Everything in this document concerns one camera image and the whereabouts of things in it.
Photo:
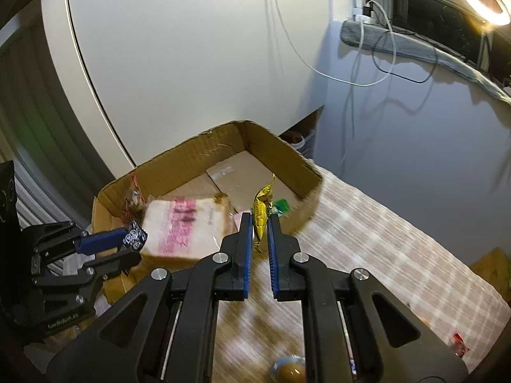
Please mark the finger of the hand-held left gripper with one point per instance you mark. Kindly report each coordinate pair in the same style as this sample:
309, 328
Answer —
99, 241
115, 265

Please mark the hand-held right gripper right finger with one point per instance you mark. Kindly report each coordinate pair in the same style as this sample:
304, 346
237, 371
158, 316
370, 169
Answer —
273, 255

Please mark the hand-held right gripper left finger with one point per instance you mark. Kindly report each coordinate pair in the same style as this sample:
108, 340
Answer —
246, 247

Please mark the dark chocolate bar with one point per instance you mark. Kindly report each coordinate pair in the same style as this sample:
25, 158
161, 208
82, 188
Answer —
135, 237

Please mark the yellow candy packet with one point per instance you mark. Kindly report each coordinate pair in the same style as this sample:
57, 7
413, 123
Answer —
261, 211

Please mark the brown and red snack packet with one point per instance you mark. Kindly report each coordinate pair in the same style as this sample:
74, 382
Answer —
133, 201

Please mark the bread packet with pink print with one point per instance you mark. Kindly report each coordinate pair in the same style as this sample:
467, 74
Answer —
179, 223

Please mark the brown cardboard box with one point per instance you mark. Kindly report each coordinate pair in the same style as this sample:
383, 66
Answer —
239, 167

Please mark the small green candy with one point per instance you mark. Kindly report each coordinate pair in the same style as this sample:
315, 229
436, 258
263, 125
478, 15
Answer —
281, 206

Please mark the pink plaid table cloth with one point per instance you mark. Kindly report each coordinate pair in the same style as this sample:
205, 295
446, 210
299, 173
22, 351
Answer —
379, 255

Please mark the brown egg in clear wrap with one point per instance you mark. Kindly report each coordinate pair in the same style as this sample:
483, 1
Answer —
289, 371

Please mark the white wardrobe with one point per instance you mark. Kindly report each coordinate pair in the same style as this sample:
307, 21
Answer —
179, 68

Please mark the small red packet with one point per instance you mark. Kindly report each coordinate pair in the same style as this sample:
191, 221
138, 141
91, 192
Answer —
459, 345

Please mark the white power strip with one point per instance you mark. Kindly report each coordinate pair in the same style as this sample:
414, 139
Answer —
363, 19

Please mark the white charger plug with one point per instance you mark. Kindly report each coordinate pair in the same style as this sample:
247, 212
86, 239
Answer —
361, 6

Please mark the black light stand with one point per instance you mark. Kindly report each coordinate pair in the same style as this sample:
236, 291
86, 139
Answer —
485, 52

